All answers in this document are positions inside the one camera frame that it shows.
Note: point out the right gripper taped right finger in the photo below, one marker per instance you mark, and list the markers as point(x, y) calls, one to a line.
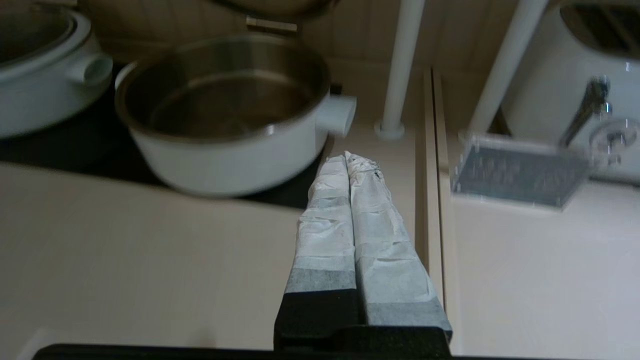
point(395, 270)

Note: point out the wide black induction cooktop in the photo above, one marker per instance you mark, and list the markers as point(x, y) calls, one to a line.
point(75, 150)

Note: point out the clear acrylic sign holder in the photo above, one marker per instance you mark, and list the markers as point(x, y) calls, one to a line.
point(520, 172)

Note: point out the white countertop appliance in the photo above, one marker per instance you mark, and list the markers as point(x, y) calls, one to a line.
point(550, 65)

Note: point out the white slanted pole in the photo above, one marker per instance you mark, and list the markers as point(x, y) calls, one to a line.
point(400, 75)
point(505, 65)

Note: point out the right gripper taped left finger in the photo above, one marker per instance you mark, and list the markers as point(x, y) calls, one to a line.
point(322, 260)

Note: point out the white round cooking pot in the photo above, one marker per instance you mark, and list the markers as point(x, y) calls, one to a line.
point(225, 165)
point(40, 110)

